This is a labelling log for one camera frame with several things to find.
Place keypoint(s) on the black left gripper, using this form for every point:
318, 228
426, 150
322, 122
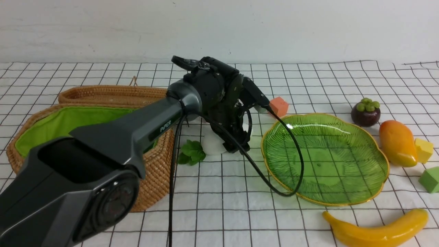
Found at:
219, 86

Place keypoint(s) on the white toy radish green leaves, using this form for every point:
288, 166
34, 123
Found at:
194, 151

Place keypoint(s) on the dark purple toy mangosteen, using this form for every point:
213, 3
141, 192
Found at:
366, 113

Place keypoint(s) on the orange yellow toy mango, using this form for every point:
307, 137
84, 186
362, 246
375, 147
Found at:
397, 143

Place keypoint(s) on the yellow toy banana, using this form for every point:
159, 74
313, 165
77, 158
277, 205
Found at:
391, 235

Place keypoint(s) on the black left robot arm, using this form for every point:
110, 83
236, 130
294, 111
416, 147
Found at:
72, 188

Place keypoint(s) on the orange foam cube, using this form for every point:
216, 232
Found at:
279, 106

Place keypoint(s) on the woven wicker basket green lining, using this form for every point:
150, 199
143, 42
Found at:
133, 137

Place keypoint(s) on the green leaf-shaped glass plate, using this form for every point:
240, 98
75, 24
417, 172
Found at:
341, 163

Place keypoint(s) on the woven wicker basket lid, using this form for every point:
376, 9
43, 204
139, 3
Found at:
131, 94

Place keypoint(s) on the yellow foam cube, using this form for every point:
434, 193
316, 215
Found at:
424, 150

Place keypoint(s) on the green foam cube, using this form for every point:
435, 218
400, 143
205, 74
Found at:
430, 180

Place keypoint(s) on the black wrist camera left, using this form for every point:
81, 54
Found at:
252, 96

